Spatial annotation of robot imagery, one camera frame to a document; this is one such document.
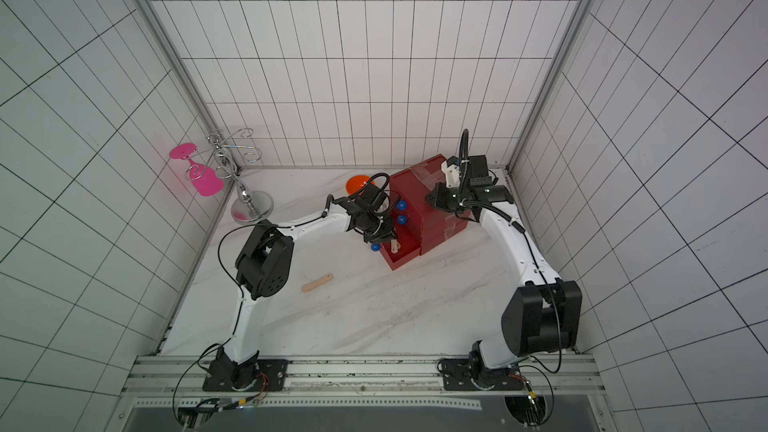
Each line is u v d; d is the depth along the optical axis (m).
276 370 0.73
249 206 1.06
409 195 0.83
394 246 0.92
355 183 1.10
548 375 0.70
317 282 0.89
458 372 0.73
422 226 0.90
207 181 0.92
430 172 0.90
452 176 0.74
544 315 0.42
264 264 0.54
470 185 0.63
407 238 0.92
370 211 0.79
